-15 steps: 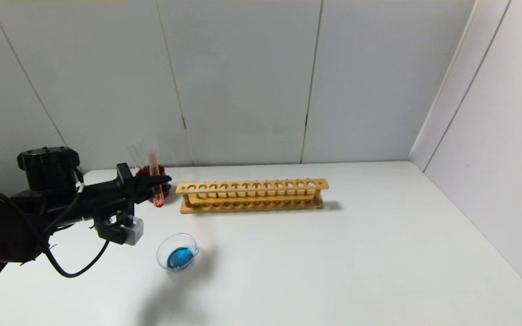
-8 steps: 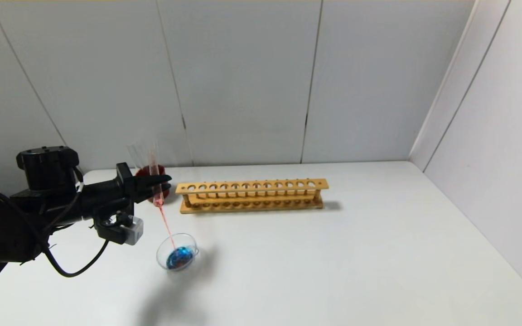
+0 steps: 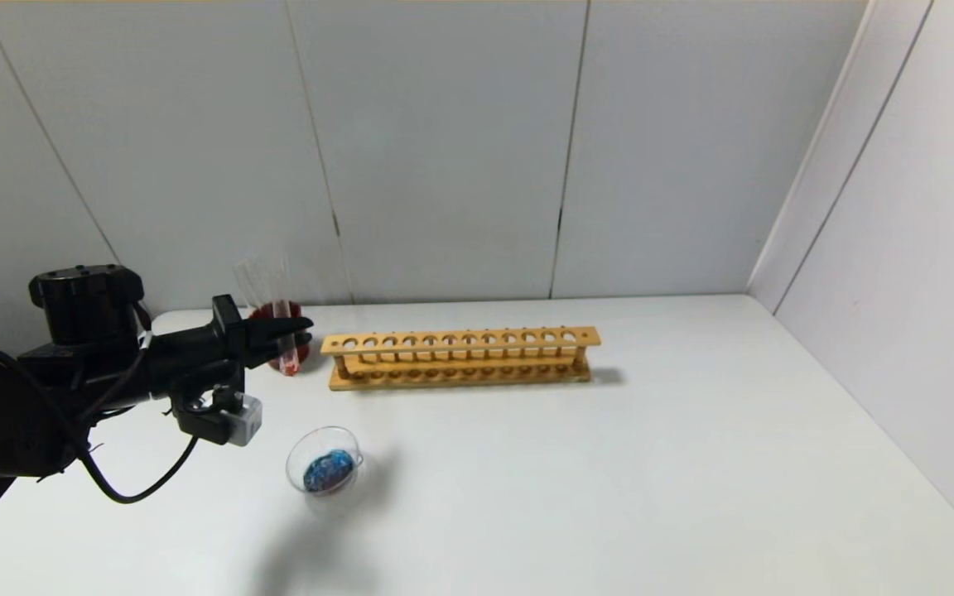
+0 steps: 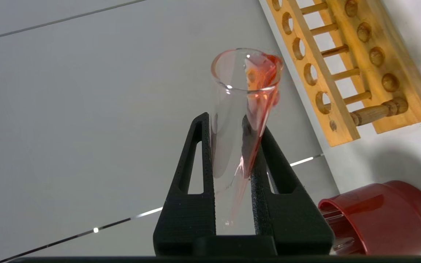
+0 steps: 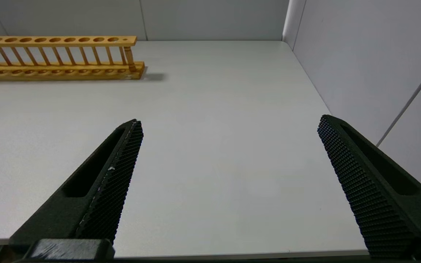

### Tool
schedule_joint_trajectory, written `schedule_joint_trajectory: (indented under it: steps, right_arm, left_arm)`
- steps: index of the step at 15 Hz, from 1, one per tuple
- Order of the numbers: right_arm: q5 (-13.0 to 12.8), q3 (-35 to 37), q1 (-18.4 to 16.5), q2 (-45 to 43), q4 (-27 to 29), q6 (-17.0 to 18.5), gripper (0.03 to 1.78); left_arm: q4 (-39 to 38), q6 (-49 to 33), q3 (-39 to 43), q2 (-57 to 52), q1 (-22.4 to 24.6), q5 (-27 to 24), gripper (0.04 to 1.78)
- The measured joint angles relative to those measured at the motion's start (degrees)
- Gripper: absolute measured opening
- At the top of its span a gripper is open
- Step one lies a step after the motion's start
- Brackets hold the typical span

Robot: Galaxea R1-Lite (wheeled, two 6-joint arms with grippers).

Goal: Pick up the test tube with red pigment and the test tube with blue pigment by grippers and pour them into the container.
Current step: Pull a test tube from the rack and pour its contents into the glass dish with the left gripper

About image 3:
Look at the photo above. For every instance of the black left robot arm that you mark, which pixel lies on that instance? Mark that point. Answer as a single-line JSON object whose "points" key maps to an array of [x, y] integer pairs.
{"points": [[55, 381]]}

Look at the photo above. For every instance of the clear glass beaker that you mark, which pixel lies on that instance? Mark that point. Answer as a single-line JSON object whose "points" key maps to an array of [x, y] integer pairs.
{"points": [[330, 472]]}

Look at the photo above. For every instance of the wooden test tube rack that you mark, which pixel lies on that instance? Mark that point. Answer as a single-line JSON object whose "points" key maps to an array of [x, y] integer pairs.
{"points": [[460, 339]]}

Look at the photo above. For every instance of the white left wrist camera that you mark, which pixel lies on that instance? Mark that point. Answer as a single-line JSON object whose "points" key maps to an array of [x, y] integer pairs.
{"points": [[243, 422]]}

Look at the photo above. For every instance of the test tube with red pigment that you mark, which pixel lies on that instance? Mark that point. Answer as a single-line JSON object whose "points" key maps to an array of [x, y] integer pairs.
{"points": [[288, 364]]}

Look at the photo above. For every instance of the red plastic cup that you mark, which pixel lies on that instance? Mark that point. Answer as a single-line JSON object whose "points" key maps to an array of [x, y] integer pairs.
{"points": [[303, 352]]}

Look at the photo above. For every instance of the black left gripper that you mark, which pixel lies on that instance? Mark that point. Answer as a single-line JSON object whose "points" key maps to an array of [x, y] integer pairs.
{"points": [[229, 331]]}

